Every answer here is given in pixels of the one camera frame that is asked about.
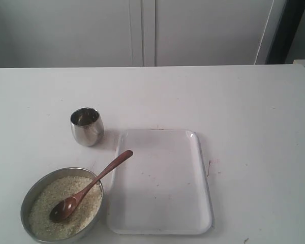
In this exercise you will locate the white rectangular tray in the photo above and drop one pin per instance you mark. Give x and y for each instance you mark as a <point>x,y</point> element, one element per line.
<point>162,188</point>

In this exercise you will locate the white cabinet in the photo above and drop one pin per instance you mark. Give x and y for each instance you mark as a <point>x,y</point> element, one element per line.
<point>136,33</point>

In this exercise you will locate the brown wooden spoon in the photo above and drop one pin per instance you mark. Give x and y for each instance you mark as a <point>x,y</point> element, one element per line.
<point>65,208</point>

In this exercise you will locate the stainless steel cup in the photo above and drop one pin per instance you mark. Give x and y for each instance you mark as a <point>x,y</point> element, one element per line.
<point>87,126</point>

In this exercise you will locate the steel bowl of rice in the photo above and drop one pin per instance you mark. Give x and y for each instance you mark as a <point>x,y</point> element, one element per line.
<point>53,188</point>

